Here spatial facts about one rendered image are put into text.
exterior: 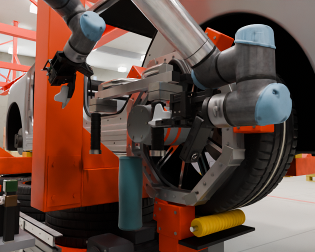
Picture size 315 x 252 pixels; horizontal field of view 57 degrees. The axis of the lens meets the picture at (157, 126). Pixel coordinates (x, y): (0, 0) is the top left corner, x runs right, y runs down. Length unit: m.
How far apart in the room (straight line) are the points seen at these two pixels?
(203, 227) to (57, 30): 0.95
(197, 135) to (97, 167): 0.76
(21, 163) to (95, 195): 1.95
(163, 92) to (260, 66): 0.30
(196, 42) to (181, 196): 0.56
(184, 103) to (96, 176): 0.75
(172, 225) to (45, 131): 0.61
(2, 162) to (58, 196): 1.95
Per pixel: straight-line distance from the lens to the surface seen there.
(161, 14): 0.65
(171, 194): 1.06
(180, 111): 0.69
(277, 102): 0.56
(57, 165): 1.24
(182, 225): 1.05
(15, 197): 1.14
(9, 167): 3.19
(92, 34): 0.90
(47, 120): 1.24
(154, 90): 0.79
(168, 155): 1.24
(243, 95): 0.58
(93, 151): 1.05
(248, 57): 0.59
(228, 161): 0.89
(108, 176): 1.37
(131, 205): 1.07
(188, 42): 0.66
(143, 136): 0.94
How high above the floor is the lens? 0.77
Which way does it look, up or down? 4 degrees up
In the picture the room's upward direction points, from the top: straight up
